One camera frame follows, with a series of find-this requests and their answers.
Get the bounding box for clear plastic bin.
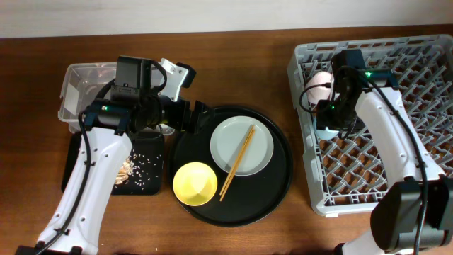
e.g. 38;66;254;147
58;62;172;133

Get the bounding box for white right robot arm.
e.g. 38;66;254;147
316;50;452;254

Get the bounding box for black rectangular tray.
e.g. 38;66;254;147
61;131;165;196

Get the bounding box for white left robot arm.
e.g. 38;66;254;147
16;56;210;254

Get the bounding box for blue plastic cup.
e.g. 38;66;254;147
313;118;339;140

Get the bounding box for grey round plate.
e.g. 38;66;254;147
210;115;274;176

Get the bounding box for pile of food scraps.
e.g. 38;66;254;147
115;158;134;185

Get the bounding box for yellow bowl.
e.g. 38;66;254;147
172;161;218;207

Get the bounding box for grey dishwasher rack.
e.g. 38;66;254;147
287;35;452;217

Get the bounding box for round black tray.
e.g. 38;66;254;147
168;106;293;227

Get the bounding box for pink plastic cup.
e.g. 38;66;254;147
305;71;334;104

